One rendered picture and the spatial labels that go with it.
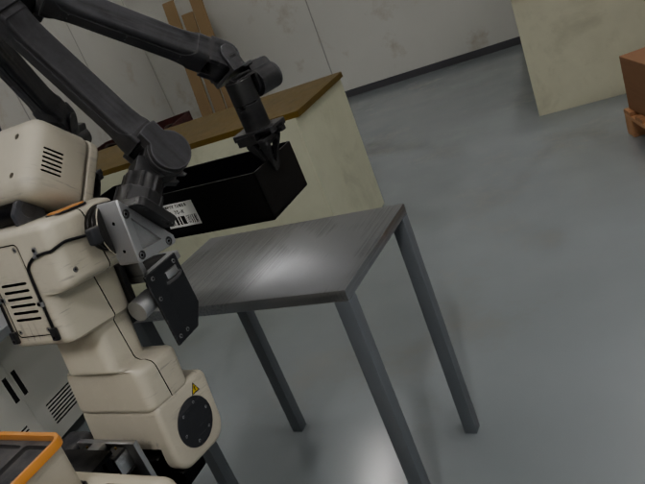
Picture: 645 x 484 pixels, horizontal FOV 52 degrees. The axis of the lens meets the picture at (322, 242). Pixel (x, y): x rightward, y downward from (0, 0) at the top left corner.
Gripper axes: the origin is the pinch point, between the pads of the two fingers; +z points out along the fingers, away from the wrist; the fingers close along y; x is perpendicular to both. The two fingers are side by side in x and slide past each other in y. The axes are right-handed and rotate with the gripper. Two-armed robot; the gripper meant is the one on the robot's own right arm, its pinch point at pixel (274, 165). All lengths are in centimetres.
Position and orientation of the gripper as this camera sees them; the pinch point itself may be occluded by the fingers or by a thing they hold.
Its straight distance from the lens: 143.6
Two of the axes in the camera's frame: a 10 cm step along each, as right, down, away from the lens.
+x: -3.8, 5.0, -7.8
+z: 3.7, 8.5, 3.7
